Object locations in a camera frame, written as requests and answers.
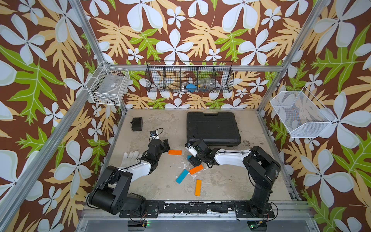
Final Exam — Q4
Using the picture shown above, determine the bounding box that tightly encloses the orange block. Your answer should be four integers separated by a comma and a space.
189, 164, 203, 175
168, 150, 182, 155
195, 179, 202, 197

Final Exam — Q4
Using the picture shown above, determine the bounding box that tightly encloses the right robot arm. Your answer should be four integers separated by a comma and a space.
185, 139, 281, 217

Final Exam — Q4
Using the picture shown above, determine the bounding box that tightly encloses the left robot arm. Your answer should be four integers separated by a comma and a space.
87, 139, 170, 218

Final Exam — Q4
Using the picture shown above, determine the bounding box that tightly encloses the white cloth glove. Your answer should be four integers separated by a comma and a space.
119, 151, 140, 169

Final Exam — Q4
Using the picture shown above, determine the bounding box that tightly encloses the black plastic tool case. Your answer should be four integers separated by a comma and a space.
186, 112, 241, 147

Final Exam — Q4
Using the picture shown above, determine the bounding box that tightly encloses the small black box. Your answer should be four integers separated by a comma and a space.
131, 117, 143, 131

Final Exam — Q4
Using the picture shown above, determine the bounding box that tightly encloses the orange block bottom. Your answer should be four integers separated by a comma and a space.
195, 179, 202, 197

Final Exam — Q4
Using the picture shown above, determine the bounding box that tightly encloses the blue object in basket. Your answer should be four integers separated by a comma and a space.
185, 84, 197, 93

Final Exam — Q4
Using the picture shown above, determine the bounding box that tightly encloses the white mesh basket right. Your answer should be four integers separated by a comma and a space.
270, 87, 336, 138

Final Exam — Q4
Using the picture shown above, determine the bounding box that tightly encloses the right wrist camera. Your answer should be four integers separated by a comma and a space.
185, 143, 198, 157

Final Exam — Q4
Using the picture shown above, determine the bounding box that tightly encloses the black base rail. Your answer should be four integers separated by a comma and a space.
119, 200, 275, 220

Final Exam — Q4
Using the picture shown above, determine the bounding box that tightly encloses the black wire basket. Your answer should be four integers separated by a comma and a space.
145, 61, 234, 93

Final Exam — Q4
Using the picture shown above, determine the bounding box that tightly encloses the white wire basket left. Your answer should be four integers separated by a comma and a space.
87, 62, 130, 106

